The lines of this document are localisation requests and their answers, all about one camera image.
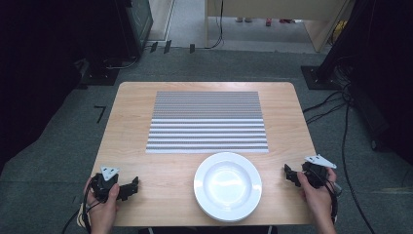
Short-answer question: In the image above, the black tape corner mark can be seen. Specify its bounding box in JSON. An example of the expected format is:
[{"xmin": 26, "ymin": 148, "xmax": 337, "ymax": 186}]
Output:
[{"xmin": 94, "ymin": 104, "xmax": 107, "ymax": 125}]

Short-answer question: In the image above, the white plate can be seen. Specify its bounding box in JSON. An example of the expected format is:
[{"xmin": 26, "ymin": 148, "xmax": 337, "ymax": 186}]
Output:
[{"xmin": 193, "ymin": 151, "xmax": 263, "ymax": 223}]

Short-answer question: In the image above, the dark curtain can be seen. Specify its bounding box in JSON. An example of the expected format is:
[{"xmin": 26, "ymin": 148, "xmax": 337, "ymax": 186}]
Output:
[
  {"xmin": 319, "ymin": 0, "xmax": 413, "ymax": 165},
  {"xmin": 0, "ymin": 0, "xmax": 132, "ymax": 174}
]

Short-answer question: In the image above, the black floor cable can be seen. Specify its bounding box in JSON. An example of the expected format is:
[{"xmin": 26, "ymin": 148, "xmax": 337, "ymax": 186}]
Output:
[
  {"xmin": 302, "ymin": 90, "xmax": 347, "ymax": 126},
  {"xmin": 340, "ymin": 97, "xmax": 378, "ymax": 234}
]

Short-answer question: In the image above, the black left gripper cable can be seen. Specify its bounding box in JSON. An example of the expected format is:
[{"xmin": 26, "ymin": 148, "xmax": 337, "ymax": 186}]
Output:
[{"xmin": 60, "ymin": 177, "xmax": 98, "ymax": 234}]

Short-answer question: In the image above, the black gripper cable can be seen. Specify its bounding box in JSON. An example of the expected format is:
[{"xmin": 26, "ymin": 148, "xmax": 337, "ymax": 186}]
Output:
[
  {"xmin": 60, "ymin": 177, "xmax": 98, "ymax": 234},
  {"xmin": 324, "ymin": 175, "xmax": 343, "ymax": 226}
]

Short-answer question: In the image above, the person's right hand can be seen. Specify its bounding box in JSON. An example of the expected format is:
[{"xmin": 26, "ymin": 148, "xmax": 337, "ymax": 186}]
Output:
[{"xmin": 296, "ymin": 167, "xmax": 338, "ymax": 218}]

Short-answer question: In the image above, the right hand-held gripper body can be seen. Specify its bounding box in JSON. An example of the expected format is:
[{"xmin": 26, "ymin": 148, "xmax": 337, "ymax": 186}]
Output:
[{"xmin": 301, "ymin": 153, "xmax": 338, "ymax": 190}]

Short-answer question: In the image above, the grey striped placemat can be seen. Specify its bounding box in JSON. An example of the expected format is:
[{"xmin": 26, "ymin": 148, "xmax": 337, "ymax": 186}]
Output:
[{"xmin": 145, "ymin": 91, "xmax": 270, "ymax": 155}]

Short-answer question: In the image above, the person's left hand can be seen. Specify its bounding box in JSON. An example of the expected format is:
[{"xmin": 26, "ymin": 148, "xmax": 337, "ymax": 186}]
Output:
[{"xmin": 83, "ymin": 176, "xmax": 121, "ymax": 225}]

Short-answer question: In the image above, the black hanging cable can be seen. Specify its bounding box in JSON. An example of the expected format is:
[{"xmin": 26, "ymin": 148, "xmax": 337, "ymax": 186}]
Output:
[{"xmin": 205, "ymin": 0, "xmax": 226, "ymax": 51}]

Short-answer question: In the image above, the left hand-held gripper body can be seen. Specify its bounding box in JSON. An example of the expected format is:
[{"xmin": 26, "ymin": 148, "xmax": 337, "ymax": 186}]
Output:
[{"xmin": 90, "ymin": 164, "xmax": 121, "ymax": 203}]

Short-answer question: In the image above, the black stand base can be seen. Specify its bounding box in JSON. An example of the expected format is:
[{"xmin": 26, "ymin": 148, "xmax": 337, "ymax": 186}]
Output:
[
  {"xmin": 300, "ymin": 64, "xmax": 344, "ymax": 92},
  {"xmin": 79, "ymin": 58, "xmax": 122, "ymax": 88}
]

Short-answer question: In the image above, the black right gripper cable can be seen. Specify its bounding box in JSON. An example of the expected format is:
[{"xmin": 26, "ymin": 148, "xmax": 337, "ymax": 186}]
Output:
[{"xmin": 324, "ymin": 175, "xmax": 343, "ymax": 226}]

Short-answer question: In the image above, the black cabinet with glass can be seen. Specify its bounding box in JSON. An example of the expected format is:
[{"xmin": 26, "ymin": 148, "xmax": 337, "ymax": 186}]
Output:
[{"xmin": 114, "ymin": 0, "xmax": 155, "ymax": 60}]

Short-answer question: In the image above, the beige wooden partition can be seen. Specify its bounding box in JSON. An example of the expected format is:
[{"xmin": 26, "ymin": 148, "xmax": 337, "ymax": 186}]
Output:
[{"xmin": 204, "ymin": 0, "xmax": 357, "ymax": 54}]

